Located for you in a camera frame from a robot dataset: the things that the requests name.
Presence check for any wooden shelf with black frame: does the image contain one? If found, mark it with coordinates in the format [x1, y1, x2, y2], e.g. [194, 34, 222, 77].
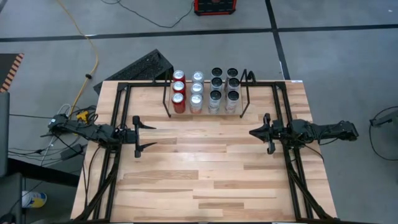
[161, 68, 258, 121]

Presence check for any red Coca-Cola can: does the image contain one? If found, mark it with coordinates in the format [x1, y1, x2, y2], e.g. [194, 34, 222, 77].
[172, 80, 187, 94]
[172, 70, 187, 83]
[171, 92, 187, 114]

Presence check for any red black equipment case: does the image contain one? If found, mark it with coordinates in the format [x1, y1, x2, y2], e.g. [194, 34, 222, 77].
[193, 0, 238, 16]

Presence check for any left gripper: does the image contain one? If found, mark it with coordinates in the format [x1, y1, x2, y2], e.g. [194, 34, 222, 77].
[119, 114, 158, 159]

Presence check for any white red-band Celsius can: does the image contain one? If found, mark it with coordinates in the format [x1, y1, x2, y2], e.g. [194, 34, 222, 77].
[224, 90, 241, 115]
[226, 77, 241, 93]

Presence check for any raspberry lime Spindrift can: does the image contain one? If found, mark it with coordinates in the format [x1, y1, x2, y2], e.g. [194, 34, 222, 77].
[190, 82, 205, 95]

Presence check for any white yellow blue container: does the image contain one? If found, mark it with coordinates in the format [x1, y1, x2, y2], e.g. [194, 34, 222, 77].
[21, 190, 48, 208]

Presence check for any black perforated metal panel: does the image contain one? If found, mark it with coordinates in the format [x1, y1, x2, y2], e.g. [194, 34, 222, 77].
[93, 49, 175, 96]

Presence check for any yellow extension cable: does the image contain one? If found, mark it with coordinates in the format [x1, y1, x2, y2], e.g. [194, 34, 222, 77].
[56, 0, 100, 125]

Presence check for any black mat with orange stripes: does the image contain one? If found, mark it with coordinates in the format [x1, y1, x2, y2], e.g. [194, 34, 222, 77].
[0, 52, 25, 93]

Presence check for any black floor cable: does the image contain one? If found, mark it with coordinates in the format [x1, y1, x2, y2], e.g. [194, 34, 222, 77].
[101, 0, 195, 29]
[368, 105, 398, 161]

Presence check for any black aluminium table frame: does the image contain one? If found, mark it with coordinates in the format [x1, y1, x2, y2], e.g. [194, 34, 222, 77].
[71, 80, 338, 224]

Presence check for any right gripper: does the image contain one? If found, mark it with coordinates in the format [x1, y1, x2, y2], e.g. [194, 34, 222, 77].
[249, 113, 295, 156]

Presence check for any white cable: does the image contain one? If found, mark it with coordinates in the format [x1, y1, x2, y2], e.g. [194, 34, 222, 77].
[53, 103, 73, 125]

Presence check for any grey cabinet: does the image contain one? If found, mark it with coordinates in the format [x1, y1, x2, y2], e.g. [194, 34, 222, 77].
[0, 91, 11, 179]

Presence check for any black power adapter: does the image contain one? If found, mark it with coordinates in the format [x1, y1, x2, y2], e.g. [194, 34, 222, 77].
[60, 145, 84, 161]

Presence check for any grey stand leg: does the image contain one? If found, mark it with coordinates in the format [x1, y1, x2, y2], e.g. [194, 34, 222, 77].
[369, 109, 398, 128]

